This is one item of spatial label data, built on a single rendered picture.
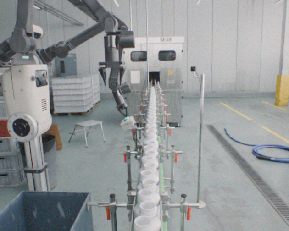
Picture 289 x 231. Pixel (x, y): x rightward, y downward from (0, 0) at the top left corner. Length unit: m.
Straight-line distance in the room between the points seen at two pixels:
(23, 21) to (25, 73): 0.27
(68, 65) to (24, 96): 10.62
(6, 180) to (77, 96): 4.61
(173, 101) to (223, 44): 6.35
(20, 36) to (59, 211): 0.76
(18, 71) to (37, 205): 0.63
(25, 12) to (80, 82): 6.58
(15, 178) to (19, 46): 2.61
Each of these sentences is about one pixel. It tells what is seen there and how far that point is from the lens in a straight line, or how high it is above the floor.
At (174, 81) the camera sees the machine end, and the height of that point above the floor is 1.09.
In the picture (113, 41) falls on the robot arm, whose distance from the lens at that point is 1.03.
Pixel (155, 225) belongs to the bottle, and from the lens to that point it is 0.60.
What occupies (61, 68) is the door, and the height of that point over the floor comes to 1.42.
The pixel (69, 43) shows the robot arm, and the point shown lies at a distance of 1.54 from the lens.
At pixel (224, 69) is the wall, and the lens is 11.72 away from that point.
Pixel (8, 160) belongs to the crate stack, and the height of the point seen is 0.36.
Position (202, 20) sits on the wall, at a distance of 11.65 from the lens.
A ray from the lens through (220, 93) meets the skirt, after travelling 11.74.
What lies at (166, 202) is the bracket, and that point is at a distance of 0.76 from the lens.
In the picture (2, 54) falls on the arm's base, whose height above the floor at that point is 1.54.
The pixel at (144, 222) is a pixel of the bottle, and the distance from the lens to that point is 0.56.
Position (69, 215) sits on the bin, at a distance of 1.21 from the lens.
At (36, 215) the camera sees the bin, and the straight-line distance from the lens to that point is 1.27.
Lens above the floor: 1.47
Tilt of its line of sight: 12 degrees down
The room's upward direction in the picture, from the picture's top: 1 degrees counter-clockwise
